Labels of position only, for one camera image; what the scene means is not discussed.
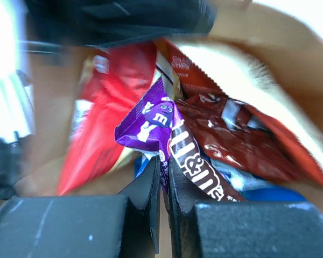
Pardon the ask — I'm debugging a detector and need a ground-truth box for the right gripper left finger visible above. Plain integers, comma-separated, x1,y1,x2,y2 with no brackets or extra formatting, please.
0,157,160,258

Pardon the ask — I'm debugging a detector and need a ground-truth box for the brown paper bag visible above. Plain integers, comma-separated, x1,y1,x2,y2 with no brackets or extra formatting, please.
17,1,323,196

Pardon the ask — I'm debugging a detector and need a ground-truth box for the purple M&M's packet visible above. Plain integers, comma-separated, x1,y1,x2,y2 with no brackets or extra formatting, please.
114,77,178,194

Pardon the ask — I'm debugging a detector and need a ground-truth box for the brown M&M's packet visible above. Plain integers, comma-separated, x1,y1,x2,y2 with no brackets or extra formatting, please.
170,119,245,202

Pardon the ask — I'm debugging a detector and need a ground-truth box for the red cassava chips bag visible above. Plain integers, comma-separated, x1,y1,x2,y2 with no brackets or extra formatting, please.
57,42,158,195

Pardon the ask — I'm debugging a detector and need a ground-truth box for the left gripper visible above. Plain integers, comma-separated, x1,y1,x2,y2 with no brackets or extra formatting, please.
24,0,217,47

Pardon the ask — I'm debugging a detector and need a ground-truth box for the dark red chips bag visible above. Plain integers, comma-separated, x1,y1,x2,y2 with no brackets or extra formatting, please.
155,39,323,187

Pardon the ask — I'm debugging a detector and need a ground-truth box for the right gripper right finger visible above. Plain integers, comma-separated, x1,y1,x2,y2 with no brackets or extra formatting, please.
169,161,323,257

